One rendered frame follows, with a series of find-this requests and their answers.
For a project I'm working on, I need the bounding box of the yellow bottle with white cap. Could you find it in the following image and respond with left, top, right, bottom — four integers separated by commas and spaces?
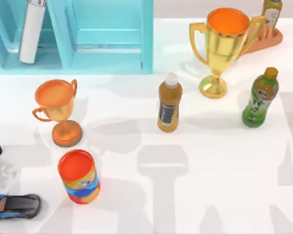
157, 72, 183, 134

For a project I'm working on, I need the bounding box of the light blue rack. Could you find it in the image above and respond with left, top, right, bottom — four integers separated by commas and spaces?
0, 0, 154, 76

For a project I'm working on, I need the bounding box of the small orange trophy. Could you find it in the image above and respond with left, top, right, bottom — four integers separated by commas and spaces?
32, 78, 84, 148

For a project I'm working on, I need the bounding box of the orange and blue can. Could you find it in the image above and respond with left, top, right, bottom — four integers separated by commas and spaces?
58, 149, 101, 203

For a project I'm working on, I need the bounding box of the large gold trophy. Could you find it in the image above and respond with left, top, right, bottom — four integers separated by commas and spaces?
189, 7, 267, 99

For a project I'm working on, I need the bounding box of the green bottle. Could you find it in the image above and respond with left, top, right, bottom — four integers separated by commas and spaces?
242, 67, 279, 128

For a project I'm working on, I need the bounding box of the white book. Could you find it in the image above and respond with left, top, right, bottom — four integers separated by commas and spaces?
19, 0, 48, 64

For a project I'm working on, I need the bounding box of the salmon-coloured box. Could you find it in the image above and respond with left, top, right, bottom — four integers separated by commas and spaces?
239, 27, 284, 56

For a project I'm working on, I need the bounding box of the blue and black toy car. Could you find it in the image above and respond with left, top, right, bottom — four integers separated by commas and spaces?
0, 194, 42, 220

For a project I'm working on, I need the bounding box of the olive bottle with pale label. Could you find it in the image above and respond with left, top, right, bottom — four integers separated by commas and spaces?
261, 0, 283, 30

